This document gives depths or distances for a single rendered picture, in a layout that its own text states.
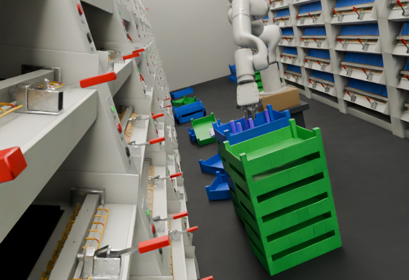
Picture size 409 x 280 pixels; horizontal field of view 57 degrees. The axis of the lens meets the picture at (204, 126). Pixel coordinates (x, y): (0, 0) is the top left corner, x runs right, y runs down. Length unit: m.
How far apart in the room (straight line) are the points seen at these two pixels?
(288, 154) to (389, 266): 0.50
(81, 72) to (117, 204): 0.21
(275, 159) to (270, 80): 1.22
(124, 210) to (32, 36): 0.29
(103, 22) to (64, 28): 0.70
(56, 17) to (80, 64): 0.07
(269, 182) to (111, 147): 0.82
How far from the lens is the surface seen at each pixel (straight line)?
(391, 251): 1.54
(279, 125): 1.64
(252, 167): 1.28
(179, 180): 2.12
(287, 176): 1.34
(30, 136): 0.32
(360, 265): 1.49
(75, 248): 0.47
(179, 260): 1.16
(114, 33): 1.27
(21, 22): 0.60
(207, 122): 3.27
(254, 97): 1.69
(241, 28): 1.84
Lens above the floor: 0.92
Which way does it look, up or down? 15 degrees down
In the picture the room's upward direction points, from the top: 15 degrees counter-clockwise
